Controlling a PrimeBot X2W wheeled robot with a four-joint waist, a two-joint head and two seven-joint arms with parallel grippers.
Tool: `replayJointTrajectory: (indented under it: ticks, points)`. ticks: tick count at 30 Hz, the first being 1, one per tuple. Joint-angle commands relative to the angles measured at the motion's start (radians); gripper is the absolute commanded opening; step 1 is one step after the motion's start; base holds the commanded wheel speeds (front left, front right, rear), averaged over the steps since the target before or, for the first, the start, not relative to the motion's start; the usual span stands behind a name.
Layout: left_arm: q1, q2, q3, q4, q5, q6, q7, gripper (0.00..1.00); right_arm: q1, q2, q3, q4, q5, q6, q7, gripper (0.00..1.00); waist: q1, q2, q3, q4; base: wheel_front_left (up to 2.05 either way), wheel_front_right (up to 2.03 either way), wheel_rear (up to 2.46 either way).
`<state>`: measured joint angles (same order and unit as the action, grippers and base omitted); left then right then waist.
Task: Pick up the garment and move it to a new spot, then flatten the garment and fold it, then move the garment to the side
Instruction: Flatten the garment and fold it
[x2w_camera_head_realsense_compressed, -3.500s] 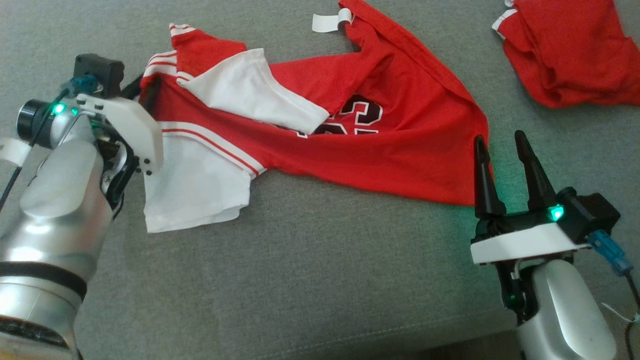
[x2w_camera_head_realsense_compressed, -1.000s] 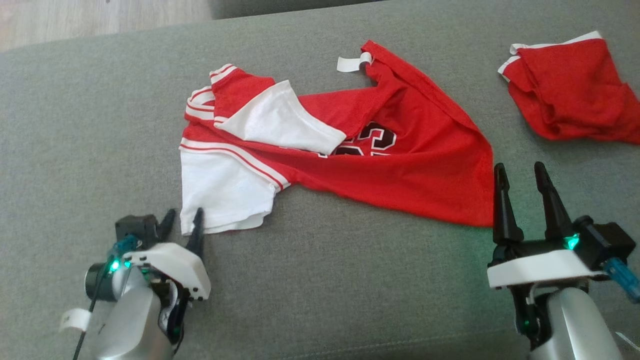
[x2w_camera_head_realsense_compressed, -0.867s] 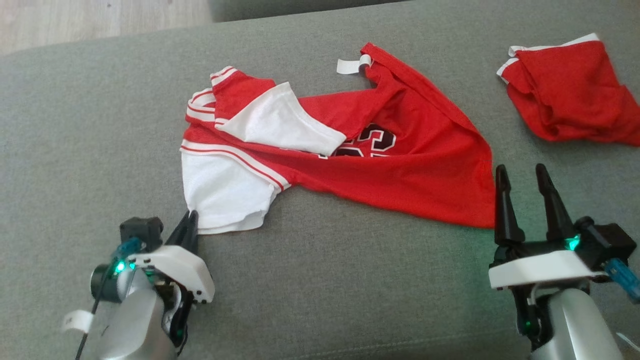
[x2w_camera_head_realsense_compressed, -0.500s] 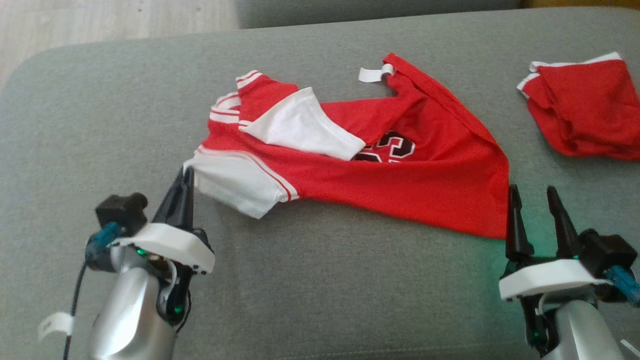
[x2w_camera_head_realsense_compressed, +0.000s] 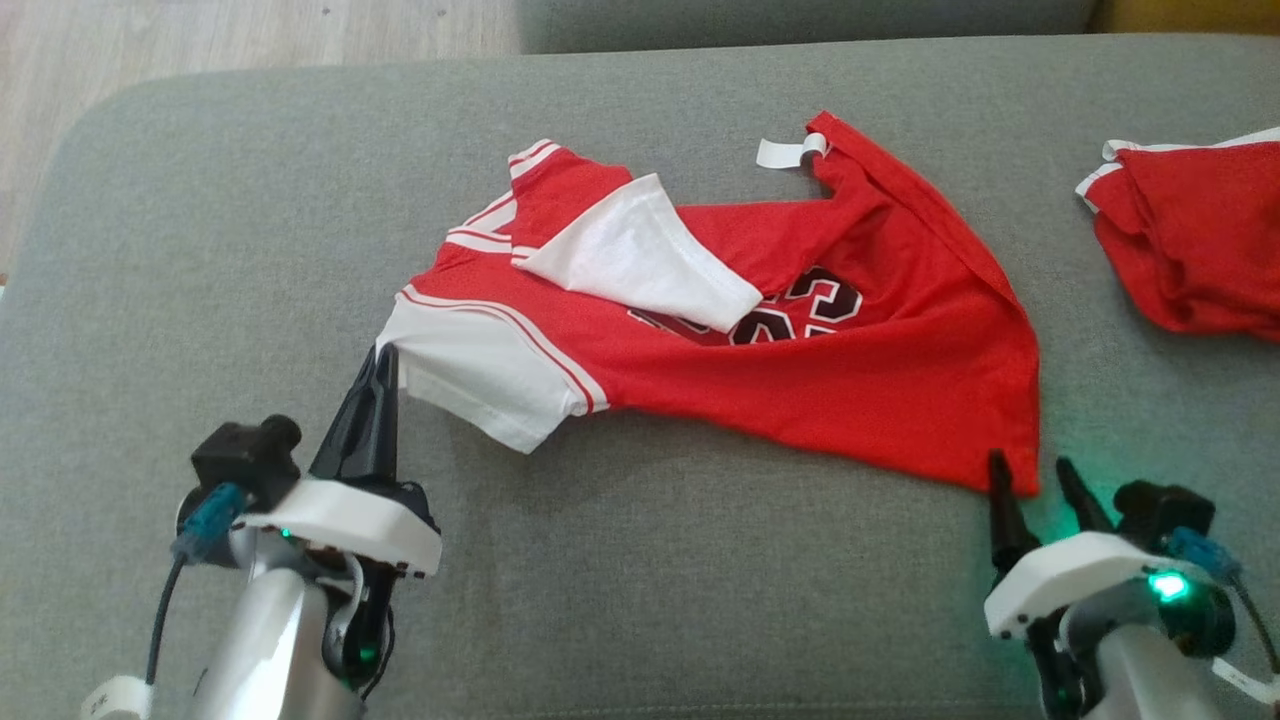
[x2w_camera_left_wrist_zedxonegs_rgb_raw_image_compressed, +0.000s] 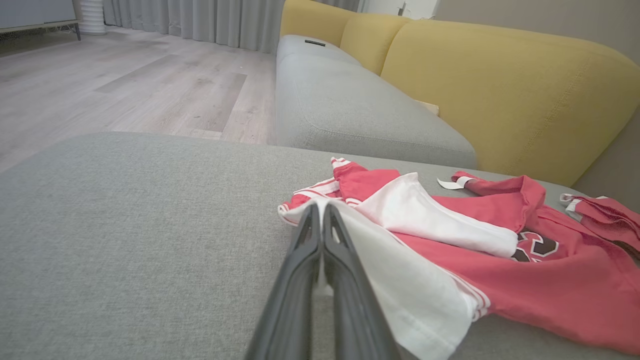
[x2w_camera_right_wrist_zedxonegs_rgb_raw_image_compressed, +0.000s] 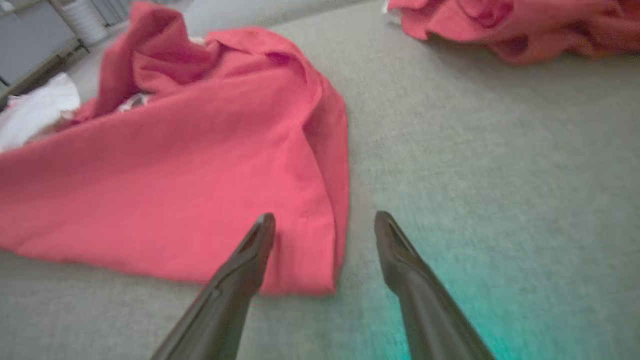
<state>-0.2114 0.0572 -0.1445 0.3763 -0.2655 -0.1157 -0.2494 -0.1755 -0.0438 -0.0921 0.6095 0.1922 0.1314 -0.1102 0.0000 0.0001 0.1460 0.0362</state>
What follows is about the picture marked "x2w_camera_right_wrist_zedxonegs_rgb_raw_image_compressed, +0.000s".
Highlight white slatted panel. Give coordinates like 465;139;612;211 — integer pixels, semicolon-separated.
62;0;109;46

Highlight red jersey with white trim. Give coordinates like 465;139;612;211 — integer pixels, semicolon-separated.
0;0;351;297

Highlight grey fabric sofa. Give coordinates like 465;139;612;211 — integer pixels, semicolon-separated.
0;0;640;360

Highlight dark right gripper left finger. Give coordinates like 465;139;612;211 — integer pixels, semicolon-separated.
150;212;277;360

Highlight red shorts with white trim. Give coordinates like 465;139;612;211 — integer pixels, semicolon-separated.
384;0;640;66

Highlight grey cabinet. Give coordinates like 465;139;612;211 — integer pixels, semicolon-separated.
0;0;77;87

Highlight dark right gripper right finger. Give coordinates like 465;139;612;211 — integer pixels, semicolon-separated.
374;210;496;360

